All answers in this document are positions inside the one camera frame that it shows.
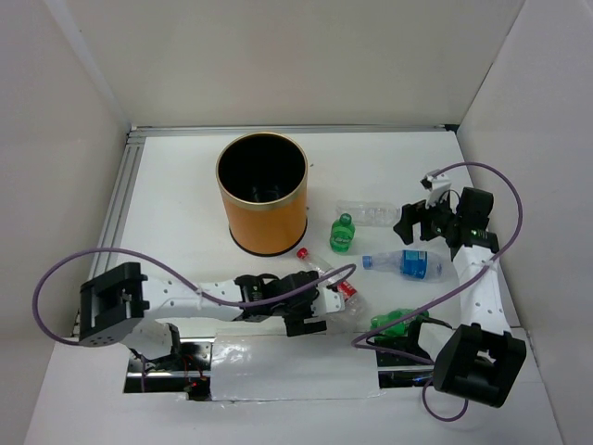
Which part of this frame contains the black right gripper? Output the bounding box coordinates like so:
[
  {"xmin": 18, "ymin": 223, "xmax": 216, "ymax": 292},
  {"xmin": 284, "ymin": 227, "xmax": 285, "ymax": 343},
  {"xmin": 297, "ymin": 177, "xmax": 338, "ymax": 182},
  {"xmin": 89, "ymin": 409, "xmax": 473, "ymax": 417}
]
[{"xmin": 394, "ymin": 191, "xmax": 461, "ymax": 245}]

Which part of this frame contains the clear bottle red label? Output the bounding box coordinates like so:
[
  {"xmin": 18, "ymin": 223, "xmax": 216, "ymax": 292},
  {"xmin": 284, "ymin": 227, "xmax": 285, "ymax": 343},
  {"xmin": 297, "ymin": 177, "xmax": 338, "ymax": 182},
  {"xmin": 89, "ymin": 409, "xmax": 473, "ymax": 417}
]
[{"xmin": 297, "ymin": 248, "xmax": 366, "ymax": 334}]

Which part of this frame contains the clear bottle blue label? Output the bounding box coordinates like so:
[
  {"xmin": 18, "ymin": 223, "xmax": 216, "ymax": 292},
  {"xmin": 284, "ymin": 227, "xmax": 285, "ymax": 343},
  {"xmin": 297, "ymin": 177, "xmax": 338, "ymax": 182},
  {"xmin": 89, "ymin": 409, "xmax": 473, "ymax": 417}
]
[{"xmin": 361, "ymin": 249, "xmax": 457, "ymax": 282}]

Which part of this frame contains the small green bottle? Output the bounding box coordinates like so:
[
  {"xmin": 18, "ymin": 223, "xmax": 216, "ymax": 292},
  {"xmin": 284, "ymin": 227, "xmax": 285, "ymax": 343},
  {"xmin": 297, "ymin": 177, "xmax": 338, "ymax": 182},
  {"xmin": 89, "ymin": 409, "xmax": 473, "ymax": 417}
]
[{"xmin": 329, "ymin": 213, "xmax": 356, "ymax": 253}]

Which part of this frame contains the crushed green plastic bottle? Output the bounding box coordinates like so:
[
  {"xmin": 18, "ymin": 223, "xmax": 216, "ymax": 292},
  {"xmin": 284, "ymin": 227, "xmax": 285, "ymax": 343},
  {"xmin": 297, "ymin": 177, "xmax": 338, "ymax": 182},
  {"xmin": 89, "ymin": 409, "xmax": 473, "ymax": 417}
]
[{"xmin": 370, "ymin": 306, "xmax": 430, "ymax": 342}]

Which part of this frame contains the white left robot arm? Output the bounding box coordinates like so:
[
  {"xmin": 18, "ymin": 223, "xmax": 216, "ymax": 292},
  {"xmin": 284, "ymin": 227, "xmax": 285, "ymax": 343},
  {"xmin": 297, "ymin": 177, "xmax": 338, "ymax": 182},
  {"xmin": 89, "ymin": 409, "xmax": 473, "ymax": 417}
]
[{"xmin": 79, "ymin": 262, "xmax": 346, "ymax": 370}]

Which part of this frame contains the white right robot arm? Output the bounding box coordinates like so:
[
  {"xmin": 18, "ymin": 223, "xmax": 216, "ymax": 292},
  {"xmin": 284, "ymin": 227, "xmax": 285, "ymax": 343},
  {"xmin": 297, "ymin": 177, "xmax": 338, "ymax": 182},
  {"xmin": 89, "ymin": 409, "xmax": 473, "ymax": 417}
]
[{"xmin": 394, "ymin": 184, "xmax": 526, "ymax": 408}]

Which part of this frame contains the orange cylindrical bin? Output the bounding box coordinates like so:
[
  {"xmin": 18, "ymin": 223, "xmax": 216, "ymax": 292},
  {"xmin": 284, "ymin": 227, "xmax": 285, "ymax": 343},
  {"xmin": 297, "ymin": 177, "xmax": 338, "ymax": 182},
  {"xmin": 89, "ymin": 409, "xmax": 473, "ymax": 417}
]
[{"xmin": 216, "ymin": 132, "xmax": 309, "ymax": 257}]

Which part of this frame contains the clear bottle without label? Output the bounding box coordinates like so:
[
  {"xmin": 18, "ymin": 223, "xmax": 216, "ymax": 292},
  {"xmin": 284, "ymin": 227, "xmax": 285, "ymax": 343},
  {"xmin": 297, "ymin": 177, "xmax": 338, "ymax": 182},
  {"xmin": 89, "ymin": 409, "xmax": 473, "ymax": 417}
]
[{"xmin": 335, "ymin": 200, "xmax": 400, "ymax": 227}]

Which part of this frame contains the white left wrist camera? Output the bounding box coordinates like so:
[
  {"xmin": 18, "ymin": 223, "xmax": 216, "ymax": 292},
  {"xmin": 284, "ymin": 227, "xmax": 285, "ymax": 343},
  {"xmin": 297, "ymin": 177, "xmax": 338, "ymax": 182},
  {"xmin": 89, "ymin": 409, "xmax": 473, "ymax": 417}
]
[{"xmin": 310, "ymin": 287, "xmax": 346, "ymax": 317}]

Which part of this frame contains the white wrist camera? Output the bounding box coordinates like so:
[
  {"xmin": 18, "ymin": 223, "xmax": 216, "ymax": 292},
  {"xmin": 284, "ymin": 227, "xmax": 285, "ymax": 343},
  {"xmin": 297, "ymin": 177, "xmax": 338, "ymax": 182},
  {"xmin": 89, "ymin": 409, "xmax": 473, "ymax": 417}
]
[
  {"xmin": 421, "ymin": 171, "xmax": 451, "ymax": 209},
  {"xmin": 310, "ymin": 287, "xmax": 346, "ymax": 317}
]

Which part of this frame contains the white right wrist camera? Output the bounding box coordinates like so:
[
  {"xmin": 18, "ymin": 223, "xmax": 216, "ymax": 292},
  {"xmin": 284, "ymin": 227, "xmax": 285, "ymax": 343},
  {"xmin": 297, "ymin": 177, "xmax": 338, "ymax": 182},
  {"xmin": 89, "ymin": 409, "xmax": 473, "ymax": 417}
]
[{"xmin": 421, "ymin": 171, "xmax": 451, "ymax": 209}]

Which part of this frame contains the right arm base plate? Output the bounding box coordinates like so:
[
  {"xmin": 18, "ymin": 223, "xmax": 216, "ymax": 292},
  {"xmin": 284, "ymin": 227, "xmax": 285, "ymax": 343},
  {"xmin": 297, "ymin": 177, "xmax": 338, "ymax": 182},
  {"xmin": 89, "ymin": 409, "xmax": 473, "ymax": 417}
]
[{"xmin": 375, "ymin": 337, "xmax": 433, "ymax": 389}]

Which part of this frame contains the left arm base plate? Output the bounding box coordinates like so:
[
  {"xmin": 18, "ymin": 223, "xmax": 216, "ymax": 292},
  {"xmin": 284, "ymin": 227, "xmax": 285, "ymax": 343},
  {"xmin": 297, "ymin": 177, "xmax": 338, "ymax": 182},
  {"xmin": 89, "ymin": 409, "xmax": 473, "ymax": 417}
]
[{"xmin": 123, "ymin": 337, "xmax": 215, "ymax": 401}]

